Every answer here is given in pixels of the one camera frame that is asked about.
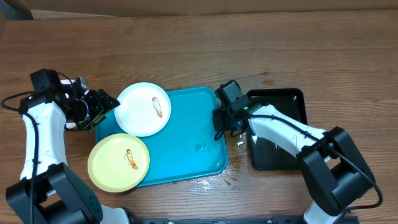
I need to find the black water tray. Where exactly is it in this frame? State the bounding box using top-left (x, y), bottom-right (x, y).
top-left (247, 88), bottom-right (307, 170)

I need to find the yellow plate with ketchup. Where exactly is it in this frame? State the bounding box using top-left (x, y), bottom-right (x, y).
top-left (88, 134), bottom-right (150, 193)

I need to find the cardboard back panel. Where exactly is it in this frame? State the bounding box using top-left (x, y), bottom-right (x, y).
top-left (22, 0), bottom-right (397, 16)

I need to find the white plate with ketchup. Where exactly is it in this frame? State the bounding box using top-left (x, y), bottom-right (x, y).
top-left (114, 82), bottom-right (172, 137)

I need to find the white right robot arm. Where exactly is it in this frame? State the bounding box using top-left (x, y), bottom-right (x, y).
top-left (213, 105), bottom-right (383, 223)

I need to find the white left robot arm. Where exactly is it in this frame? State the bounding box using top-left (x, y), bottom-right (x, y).
top-left (6, 69), bottom-right (139, 223)

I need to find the teal plastic tray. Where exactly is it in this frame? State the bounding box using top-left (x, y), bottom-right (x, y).
top-left (95, 87), bottom-right (228, 187)

